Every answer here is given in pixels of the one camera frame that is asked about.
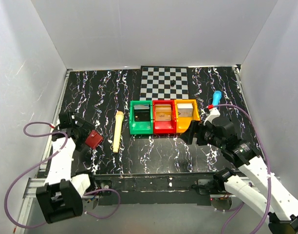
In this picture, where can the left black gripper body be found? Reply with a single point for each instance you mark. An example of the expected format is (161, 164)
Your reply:
(82, 131)

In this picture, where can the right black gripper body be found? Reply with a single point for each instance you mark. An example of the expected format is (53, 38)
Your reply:
(206, 136)

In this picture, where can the red leather card holder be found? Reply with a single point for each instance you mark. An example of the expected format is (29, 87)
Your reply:
(93, 139)

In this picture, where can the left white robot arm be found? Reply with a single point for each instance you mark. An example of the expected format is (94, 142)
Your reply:
(60, 197)

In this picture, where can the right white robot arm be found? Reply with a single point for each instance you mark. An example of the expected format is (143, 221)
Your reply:
(268, 197)

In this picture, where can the white cards in yellow bin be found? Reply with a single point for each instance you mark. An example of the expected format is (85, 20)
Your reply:
(185, 109)

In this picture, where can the dark cards in green bin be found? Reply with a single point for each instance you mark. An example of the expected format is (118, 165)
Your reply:
(141, 112)

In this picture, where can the yellow plastic bin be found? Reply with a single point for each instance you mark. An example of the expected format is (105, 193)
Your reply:
(184, 122)

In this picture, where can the red plastic bin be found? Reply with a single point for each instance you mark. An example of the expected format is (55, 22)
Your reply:
(164, 127)

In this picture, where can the blue toy microphone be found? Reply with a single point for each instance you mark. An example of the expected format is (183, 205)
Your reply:
(216, 98)

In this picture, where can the cream toy microphone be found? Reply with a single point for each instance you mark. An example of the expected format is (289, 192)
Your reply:
(117, 131)

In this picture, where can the green plastic bin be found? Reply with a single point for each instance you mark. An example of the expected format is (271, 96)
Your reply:
(141, 127)

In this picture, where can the checkered chessboard mat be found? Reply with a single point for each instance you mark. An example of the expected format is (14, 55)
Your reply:
(155, 83)

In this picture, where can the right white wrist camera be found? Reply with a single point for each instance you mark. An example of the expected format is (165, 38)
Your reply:
(211, 113)

